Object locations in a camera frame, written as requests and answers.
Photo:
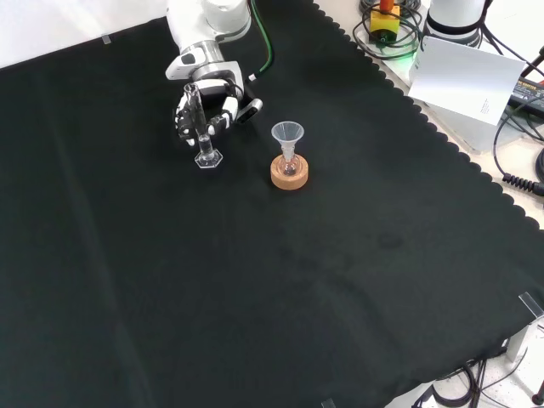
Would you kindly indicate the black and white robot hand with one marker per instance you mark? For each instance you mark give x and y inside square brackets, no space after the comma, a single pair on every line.
[187,123]

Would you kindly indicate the clear glass graduated cylinder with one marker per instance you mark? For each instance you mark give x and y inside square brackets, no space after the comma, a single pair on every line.
[205,151]

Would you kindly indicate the clear plastic funnel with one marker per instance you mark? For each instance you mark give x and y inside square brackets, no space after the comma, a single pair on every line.
[287,132]

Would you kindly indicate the round-bottom glass flask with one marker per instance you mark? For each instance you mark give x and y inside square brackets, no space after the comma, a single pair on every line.
[289,166]

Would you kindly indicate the black cloth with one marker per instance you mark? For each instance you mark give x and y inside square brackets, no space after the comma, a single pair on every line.
[212,276]

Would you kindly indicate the yellow stop button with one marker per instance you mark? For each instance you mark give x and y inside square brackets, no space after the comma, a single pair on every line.
[384,23]

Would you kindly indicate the pale board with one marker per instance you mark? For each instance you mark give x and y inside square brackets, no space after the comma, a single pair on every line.
[463,76]

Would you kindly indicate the grey box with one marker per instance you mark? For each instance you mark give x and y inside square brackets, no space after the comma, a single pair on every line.
[467,129]

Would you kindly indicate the black power adapter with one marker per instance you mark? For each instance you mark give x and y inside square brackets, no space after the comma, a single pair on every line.
[529,91]

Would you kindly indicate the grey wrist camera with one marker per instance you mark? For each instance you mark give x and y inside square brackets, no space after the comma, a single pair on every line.
[251,109]

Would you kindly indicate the white metal bracket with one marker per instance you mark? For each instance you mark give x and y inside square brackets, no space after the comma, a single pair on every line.
[525,340]

